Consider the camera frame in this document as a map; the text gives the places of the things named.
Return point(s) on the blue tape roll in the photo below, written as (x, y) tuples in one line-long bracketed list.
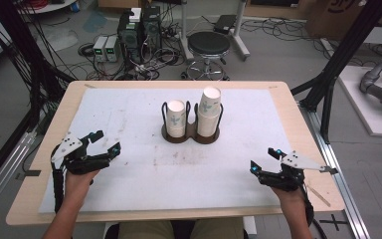
[(75, 6)]

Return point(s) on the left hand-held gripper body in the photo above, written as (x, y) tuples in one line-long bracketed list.
[(67, 146)]

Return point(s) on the aluminium rail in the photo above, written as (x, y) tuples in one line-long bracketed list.
[(3, 179), (338, 172)]

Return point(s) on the grey power supply unit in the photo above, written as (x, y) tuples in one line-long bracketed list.
[(99, 49), (112, 49)]

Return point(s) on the dark brown cup holder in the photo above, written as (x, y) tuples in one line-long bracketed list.
[(190, 134)]

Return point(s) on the person's left hand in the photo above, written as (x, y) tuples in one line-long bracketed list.
[(78, 186)]

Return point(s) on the white rolling stand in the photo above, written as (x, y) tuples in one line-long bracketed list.
[(240, 43)]

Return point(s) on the black frame strut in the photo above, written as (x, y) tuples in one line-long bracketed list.
[(23, 46), (344, 49)]

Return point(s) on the round white table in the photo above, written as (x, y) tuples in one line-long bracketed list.
[(46, 6)]

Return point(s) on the wooden table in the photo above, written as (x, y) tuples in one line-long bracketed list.
[(315, 146)]

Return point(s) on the black flat device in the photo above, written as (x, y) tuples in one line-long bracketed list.
[(225, 24)]

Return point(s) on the person's right hand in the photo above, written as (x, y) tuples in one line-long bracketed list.
[(290, 198)]

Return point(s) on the black round stool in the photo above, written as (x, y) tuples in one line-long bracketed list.
[(209, 43)]

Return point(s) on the person's khaki trousers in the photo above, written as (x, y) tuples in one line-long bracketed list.
[(212, 229)]

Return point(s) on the black computer tower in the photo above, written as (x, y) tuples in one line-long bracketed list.
[(151, 30), (129, 36)]

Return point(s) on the white foam mat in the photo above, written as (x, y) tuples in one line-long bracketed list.
[(139, 172)]

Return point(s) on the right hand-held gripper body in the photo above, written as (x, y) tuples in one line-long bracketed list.
[(300, 162)]

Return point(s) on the white board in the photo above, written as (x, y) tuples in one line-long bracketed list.
[(361, 109)]

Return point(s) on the cardboard box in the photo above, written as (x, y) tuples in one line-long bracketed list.
[(335, 18)]

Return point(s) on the thin wooden stick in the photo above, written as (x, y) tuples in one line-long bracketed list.
[(318, 195)]

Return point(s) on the white paper cup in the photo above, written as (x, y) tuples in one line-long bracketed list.
[(207, 126), (210, 99), (175, 118)]

